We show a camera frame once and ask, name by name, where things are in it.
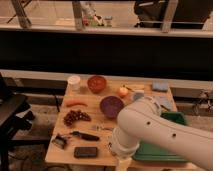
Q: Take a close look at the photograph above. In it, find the white plastic cup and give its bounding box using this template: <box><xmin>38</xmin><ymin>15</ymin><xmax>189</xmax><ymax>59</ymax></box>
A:
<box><xmin>68</xmin><ymin>75</ymin><xmax>81</xmax><ymax>91</ymax></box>

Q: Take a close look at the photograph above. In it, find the green plastic tray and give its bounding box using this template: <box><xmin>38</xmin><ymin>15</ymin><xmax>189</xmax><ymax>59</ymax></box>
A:
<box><xmin>131</xmin><ymin>111</ymin><xmax>190</xmax><ymax>163</ymax></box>

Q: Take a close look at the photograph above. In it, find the black eraser block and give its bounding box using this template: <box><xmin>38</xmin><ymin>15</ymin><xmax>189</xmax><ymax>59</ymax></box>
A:
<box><xmin>74</xmin><ymin>147</ymin><xmax>98</xmax><ymax>158</ymax></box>

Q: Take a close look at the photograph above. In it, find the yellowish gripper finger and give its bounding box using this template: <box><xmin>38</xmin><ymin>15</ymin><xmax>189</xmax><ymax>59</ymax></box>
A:
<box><xmin>116</xmin><ymin>158</ymin><xmax>132</xmax><ymax>171</ymax></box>

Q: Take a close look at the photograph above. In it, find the black handled peeler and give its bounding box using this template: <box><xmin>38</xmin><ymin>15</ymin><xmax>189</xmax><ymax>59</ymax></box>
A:
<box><xmin>71</xmin><ymin>131</ymin><xmax>100</xmax><ymax>141</ymax></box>

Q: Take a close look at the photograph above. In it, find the purple bowl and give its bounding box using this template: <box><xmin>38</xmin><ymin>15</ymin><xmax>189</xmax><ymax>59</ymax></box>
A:
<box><xmin>99</xmin><ymin>96</ymin><xmax>124</xmax><ymax>119</ymax></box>

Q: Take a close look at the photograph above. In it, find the dark bench rail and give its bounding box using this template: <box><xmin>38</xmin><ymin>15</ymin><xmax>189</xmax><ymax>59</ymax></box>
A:
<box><xmin>3</xmin><ymin>77</ymin><xmax>67</xmax><ymax>111</ymax></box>

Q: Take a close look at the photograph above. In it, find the bunch of red grapes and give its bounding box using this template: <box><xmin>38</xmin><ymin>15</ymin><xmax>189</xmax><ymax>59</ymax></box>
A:
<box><xmin>63</xmin><ymin>110</ymin><xmax>91</xmax><ymax>126</ymax></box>

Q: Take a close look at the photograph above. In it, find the yellow banana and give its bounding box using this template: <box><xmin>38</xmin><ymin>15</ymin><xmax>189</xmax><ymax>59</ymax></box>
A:
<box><xmin>125</xmin><ymin>84</ymin><xmax>145</xmax><ymax>91</ymax></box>

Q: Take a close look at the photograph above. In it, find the orange carrot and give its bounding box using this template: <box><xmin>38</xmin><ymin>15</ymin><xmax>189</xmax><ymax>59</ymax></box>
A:
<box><xmin>65</xmin><ymin>100</ymin><xmax>88</xmax><ymax>107</ymax></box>

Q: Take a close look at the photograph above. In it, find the red bowl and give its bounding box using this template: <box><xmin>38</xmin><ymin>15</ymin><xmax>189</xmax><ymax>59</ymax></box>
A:
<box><xmin>87</xmin><ymin>75</ymin><xmax>107</xmax><ymax>94</ymax></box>

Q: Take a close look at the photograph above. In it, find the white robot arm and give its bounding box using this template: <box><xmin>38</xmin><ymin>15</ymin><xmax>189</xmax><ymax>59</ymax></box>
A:
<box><xmin>109</xmin><ymin>97</ymin><xmax>213</xmax><ymax>171</ymax></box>

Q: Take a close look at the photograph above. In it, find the blue sponge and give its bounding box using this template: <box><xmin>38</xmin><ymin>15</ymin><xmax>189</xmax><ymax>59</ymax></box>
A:
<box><xmin>152</xmin><ymin>82</ymin><xmax>169</xmax><ymax>92</ymax></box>

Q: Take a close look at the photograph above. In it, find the orange apple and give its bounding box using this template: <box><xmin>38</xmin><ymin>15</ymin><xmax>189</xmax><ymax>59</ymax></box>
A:
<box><xmin>118</xmin><ymin>86</ymin><xmax>129</xmax><ymax>98</ymax></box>

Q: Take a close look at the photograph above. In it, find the light blue cup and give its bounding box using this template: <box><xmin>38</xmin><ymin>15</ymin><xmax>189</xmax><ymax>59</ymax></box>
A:
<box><xmin>132</xmin><ymin>90</ymin><xmax>144</xmax><ymax>101</ymax></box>

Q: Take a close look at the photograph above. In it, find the grey blue cloth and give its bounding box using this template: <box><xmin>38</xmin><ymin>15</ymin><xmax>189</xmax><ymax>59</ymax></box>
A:
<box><xmin>156</xmin><ymin>96</ymin><xmax>173</xmax><ymax>111</ymax></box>

